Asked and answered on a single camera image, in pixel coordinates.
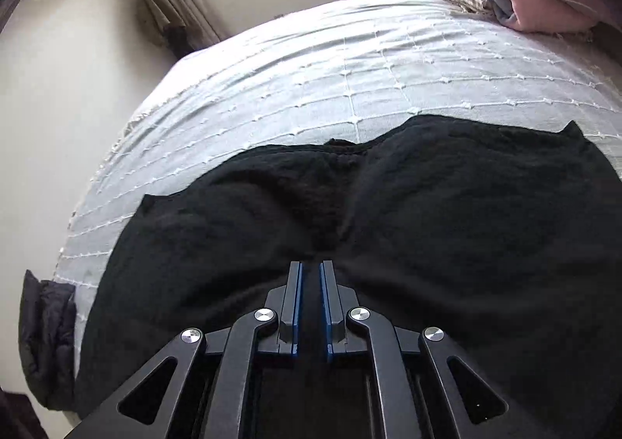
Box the black garment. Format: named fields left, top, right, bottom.
left=75, top=116, right=621, bottom=438

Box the hanging olive clothing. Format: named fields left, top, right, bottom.
left=136, top=0, right=194, bottom=60

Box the dark jacket beside bed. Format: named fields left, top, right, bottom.
left=18, top=271, right=76, bottom=412

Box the grey quilted bedspread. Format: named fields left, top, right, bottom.
left=55, top=0, right=621, bottom=342

